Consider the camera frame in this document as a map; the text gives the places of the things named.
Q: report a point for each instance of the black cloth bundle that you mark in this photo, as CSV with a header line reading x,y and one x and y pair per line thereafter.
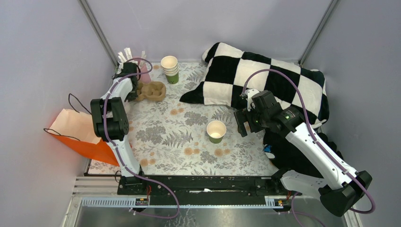
x,y
283,154

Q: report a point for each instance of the green paper coffee cup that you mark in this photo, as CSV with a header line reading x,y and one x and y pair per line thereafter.
x,y
216,131

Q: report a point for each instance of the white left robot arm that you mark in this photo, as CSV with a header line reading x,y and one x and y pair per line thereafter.
x,y
111,124

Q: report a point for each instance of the orange paper bag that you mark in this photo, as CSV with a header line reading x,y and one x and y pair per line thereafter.
x,y
75,129

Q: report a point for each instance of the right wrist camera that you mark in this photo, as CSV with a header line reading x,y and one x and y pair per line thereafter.
x,y
249,93

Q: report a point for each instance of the floral patterned table mat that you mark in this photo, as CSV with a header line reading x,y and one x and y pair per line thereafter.
x,y
169,137

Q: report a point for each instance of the black white checkered blanket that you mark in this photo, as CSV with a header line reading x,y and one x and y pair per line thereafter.
x,y
229,69

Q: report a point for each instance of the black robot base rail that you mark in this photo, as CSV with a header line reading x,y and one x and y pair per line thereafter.
x,y
203,190

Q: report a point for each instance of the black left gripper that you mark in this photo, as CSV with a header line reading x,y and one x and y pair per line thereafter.
x,y
132,96

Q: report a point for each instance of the stack of green paper cups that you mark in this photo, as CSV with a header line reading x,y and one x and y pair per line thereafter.
x,y
170,68

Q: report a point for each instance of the pink straw holder cup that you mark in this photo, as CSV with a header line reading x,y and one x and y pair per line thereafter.
x,y
145,78

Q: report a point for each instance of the brown cardboard cup carrier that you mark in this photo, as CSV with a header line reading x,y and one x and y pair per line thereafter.
x,y
153,91

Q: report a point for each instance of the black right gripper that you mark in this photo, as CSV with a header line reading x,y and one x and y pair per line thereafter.
x,y
242,116

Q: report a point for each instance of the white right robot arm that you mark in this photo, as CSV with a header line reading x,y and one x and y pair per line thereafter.
x,y
340,185

